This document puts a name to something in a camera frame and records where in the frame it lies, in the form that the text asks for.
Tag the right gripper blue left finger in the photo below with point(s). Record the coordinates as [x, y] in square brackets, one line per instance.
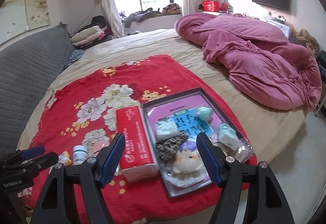
[108, 159]

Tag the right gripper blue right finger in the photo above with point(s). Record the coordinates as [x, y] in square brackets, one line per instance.
[213, 159]

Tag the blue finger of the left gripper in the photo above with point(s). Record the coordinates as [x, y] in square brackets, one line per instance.
[33, 152]
[38, 164]

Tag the pink mask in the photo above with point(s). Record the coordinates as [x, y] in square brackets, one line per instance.
[97, 146]

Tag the green tissue pack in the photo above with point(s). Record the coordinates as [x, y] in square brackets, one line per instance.
[166, 128]
[228, 136]

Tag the white duck plush toy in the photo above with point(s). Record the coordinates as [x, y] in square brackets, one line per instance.
[187, 159]

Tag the yellow white snack packet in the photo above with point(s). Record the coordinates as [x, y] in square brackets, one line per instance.
[64, 158]

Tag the clear bag with brown item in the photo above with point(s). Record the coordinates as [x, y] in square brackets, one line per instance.
[244, 151]

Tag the green sponge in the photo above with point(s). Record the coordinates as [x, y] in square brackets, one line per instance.
[204, 113]

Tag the leopard print scrunchie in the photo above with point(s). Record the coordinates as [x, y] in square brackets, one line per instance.
[167, 149]

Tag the person hand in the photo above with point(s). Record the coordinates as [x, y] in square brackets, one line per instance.
[24, 203]

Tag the white vitamin bottle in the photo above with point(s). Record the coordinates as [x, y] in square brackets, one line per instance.
[80, 154]

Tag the red tissue box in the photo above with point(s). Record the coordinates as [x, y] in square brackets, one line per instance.
[137, 162]

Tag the grey tray with pink book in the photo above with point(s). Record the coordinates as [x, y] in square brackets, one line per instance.
[182, 108]

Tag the red floral blanket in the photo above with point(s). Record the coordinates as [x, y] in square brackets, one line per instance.
[84, 112]

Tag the beige bed sheet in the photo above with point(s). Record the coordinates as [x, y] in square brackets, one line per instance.
[271, 133]

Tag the grey quilted headboard cushion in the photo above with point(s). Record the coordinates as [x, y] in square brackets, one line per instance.
[28, 67]

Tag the pink crumpled quilt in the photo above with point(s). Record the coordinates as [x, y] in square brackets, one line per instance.
[260, 59]

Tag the folded blankets stack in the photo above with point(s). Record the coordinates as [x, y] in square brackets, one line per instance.
[90, 37]

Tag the clothes on window sill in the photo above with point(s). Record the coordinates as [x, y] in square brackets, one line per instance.
[140, 16]

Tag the red gift bags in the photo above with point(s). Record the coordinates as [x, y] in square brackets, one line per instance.
[216, 6]

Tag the wall painting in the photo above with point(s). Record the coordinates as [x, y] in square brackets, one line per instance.
[20, 16]

